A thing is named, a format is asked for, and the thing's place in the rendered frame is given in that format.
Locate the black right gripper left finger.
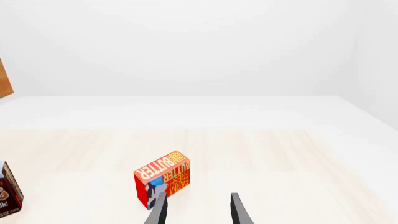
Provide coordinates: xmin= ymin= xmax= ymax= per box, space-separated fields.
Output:
xmin=143 ymin=192 xmax=169 ymax=224

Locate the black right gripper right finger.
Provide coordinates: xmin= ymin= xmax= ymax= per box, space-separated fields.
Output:
xmin=230 ymin=192 xmax=256 ymax=224

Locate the red butter box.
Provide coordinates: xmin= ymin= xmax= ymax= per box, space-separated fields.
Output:
xmin=133 ymin=150 xmax=191 ymax=211

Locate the brown chocolate milk carton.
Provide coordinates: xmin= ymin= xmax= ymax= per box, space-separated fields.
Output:
xmin=0 ymin=160 xmax=24 ymax=219

